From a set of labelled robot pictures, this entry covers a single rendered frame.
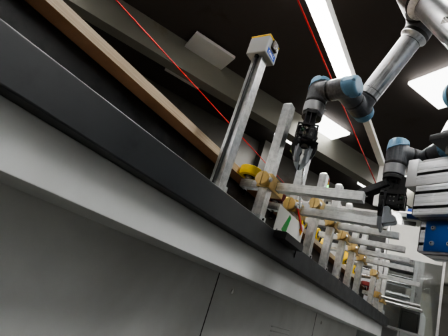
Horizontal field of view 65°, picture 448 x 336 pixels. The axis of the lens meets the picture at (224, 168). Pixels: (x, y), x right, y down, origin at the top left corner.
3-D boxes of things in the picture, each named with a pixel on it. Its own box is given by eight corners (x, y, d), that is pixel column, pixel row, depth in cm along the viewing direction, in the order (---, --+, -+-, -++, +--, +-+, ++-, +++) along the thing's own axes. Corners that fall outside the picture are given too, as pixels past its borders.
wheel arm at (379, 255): (409, 264, 203) (410, 258, 204) (409, 263, 200) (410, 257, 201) (325, 247, 231) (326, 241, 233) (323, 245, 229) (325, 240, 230)
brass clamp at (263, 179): (283, 200, 124) (287, 187, 125) (267, 185, 114) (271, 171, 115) (267, 197, 127) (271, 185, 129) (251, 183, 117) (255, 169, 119)
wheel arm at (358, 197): (363, 207, 105) (366, 193, 106) (361, 203, 103) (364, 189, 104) (242, 191, 130) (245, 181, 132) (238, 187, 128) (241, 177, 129)
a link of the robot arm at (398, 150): (417, 140, 129) (394, 133, 129) (413, 167, 125) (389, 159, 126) (405, 148, 136) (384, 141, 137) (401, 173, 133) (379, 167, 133)
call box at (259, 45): (273, 68, 110) (279, 48, 113) (264, 53, 105) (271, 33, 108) (254, 70, 114) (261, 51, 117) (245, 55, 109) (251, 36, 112)
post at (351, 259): (348, 293, 208) (362, 218, 224) (347, 293, 206) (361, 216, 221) (342, 292, 210) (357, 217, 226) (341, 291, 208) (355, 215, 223)
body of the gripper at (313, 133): (293, 136, 118) (301, 106, 122) (293, 147, 126) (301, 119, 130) (316, 140, 116) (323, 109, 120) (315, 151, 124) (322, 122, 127)
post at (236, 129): (225, 195, 96) (269, 64, 110) (217, 188, 92) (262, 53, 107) (213, 193, 99) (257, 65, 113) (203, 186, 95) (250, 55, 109)
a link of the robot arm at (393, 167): (382, 161, 129) (385, 171, 135) (380, 173, 127) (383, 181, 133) (405, 163, 124) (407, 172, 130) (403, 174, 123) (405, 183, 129)
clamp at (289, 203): (305, 221, 143) (307, 209, 145) (293, 209, 133) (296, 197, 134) (292, 219, 146) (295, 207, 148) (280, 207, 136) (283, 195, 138)
